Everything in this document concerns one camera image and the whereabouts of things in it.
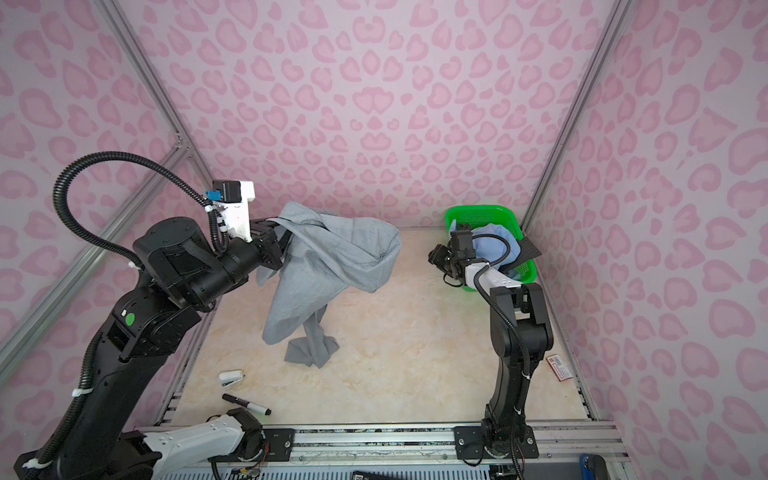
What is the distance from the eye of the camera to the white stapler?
832 mm

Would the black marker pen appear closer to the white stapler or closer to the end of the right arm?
the white stapler

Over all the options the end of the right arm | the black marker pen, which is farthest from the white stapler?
the end of the right arm
